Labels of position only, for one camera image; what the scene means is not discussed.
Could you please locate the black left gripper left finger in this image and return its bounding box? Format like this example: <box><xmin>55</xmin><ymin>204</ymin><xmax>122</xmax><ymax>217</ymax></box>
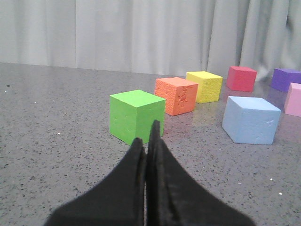
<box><xmin>45</xmin><ymin>138</ymin><xmax>146</xmax><ymax>226</ymax></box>

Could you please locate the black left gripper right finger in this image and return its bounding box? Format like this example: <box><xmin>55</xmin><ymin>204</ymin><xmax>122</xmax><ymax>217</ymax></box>
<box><xmin>146</xmin><ymin>120</ymin><xmax>255</xmax><ymax>226</ymax></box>

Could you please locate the light blue foam cube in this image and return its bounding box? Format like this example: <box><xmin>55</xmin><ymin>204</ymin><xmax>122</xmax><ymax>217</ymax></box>
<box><xmin>222</xmin><ymin>96</ymin><xmax>281</xmax><ymax>145</ymax></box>

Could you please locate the green foam cube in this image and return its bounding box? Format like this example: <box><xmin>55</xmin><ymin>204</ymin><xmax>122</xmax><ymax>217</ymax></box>
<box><xmin>109</xmin><ymin>89</ymin><xmax>166</xmax><ymax>145</ymax></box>

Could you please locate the rough orange foam cube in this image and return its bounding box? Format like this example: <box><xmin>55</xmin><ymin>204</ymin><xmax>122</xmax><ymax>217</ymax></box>
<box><xmin>154</xmin><ymin>77</ymin><xmax>198</xmax><ymax>116</ymax></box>

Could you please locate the yellow foam cube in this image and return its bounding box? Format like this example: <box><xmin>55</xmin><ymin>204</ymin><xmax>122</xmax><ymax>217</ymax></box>
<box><xmin>186</xmin><ymin>71</ymin><xmax>223</xmax><ymax>103</ymax></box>

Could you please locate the red foam cube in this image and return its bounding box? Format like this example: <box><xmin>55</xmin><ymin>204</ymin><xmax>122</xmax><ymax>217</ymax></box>
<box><xmin>226</xmin><ymin>66</ymin><xmax>257</xmax><ymax>92</ymax></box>

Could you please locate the pink foam cube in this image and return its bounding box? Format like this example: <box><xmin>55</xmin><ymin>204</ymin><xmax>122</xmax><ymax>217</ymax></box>
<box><xmin>285</xmin><ymin>83</ymin><xmax>301</xmax><ymax>117</ymax></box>

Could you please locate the purple foam cube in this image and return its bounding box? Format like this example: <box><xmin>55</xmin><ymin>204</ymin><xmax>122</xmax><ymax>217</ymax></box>
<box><xmin>270</xmin><ymin>68</ymin><xmax>301</xmax><ymax>93</ymax></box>

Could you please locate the white curtain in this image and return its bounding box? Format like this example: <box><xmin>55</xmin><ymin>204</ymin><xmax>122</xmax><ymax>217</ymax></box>
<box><xmin>0</xmin><ymin>0</ymin><xmax>301</xmax><ymax>80</ymax></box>

